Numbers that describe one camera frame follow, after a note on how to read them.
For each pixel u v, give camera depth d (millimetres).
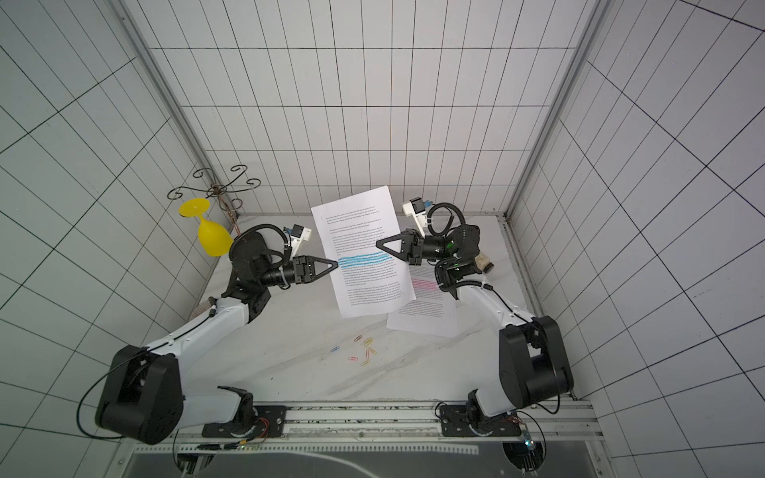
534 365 429
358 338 876
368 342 873
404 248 649
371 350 854
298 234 700
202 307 964
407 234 652
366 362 831
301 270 666
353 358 833
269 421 726
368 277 686
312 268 723
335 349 854
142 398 406
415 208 633
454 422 726
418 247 622
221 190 839
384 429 726
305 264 671
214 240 833
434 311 923
